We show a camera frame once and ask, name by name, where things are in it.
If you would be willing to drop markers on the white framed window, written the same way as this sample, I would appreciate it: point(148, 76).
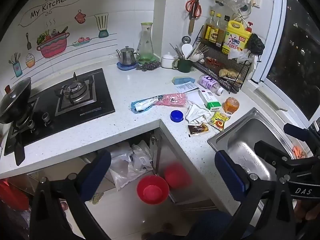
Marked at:
point(295, 55)

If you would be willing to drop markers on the glass carafe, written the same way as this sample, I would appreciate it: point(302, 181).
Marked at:
point(145, 45)

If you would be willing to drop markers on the black plastic bag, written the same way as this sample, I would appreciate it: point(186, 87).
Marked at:
point(256, 43)

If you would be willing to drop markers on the printed paper leaflet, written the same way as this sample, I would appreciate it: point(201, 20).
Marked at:
point(186, 88)

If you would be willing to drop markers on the yellow detergent jug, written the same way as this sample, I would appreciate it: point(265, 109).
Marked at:
point(235, 40)

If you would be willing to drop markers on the dark sauce bottle black cap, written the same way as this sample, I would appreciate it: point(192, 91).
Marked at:
point(225, 30)

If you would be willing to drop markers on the sauce bottle yellow cap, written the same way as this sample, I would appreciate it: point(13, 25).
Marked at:
point(218, 33)

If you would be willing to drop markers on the white ceramic soup spoons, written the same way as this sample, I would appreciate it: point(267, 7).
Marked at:
point(197, 56)

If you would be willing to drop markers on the white lidded jar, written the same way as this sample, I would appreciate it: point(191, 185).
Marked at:
point(168, 61)

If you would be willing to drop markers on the brown sauce sachet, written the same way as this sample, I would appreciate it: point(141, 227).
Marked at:
point(197, 129)

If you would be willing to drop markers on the white rice paddle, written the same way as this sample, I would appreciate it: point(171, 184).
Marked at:
point(187, 50)

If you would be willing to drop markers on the blue and white wrapper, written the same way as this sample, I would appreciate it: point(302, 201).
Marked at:
point(143, 105)

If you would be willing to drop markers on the white plastic bags under counter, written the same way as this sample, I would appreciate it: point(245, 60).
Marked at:
point(127, 170)

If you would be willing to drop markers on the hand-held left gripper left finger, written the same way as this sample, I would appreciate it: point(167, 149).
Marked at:
point(96, 175)

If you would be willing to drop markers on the oil bottle yellow label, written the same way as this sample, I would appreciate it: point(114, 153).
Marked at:
point(208, 31)

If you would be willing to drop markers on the yellow yeast packet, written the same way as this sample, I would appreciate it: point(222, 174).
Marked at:
point(219, 121)

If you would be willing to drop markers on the white plastic bags on rack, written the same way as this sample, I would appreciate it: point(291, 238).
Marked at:
point(240, 56)

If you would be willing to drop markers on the green enamel mug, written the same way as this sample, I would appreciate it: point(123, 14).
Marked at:
point(185, 66)

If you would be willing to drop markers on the orange plastic cup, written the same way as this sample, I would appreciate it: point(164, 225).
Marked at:
point(231, 105)

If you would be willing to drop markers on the red dried chilies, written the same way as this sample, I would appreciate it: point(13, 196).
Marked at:
point(213, 62)

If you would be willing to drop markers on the metal cabinet door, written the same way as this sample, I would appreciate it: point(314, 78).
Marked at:
point(180, 155)

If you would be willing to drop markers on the blue round lid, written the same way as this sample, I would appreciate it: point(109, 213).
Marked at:
point(177, 116)

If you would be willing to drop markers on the blue oblong plastic item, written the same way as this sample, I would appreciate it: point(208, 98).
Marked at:
point(182, 80)

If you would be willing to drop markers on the purple plastic bottle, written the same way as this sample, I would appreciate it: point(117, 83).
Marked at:
point(208, 82)

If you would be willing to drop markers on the steel wool scrubber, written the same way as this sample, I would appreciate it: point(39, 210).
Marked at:
point(150, 66)

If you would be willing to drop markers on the black glass gas stove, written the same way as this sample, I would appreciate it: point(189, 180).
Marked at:
point(100, 105)

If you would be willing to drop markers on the red pump dispenser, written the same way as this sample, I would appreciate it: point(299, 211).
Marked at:
point(249, 27)

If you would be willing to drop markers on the white and green medicine box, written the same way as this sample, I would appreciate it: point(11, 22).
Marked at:
point(210, 101)

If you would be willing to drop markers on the blue teapot tray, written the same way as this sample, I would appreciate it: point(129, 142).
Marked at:
point(125, 67)

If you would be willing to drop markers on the kitchen wall sticker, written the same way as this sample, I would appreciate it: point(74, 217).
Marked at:
point(53, 45)

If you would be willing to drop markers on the pink plastic packet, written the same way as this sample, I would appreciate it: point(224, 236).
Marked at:
point(172, 99)

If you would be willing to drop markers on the clear hanging plastic bag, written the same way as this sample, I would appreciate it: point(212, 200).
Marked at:
point(235, 1)

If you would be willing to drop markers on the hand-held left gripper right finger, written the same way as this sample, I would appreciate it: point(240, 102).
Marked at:
point(228, 177)

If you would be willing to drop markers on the red plastic bin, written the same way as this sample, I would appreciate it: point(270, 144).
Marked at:
point(152, 190)

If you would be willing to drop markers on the steel teapot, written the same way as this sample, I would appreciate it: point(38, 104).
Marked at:
point(127, 56)

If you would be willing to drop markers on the ginger root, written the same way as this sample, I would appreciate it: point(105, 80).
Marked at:
point(230, 73)

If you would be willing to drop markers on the round steel strainer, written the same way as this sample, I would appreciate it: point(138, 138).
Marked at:
point(186, 39)

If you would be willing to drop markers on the black wok with lid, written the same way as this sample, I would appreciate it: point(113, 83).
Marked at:
point(15, 100)

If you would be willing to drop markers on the white paper sheet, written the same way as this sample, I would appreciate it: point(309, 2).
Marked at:
point(193, 97)

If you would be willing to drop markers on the orange cloth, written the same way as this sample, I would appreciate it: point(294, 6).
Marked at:
point(298, 152)

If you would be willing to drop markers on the green saucer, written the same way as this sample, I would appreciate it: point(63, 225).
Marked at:
point(148, 61)

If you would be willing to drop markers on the person's dark trouser leg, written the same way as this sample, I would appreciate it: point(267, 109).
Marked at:
point(207, 225)

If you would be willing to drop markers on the person's right hand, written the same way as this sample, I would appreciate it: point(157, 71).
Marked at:
point(310, 212)

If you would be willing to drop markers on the white cloth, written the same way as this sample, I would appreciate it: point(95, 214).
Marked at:
point(197, 112)

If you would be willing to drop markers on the stainless steel sink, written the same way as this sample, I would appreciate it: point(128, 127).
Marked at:
point(240, 150)

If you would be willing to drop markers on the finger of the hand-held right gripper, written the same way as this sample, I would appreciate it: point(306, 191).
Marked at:
point(270, 151)
point(295, 131)

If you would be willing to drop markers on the white wall socket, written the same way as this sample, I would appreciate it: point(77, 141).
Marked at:
point(255, 1)

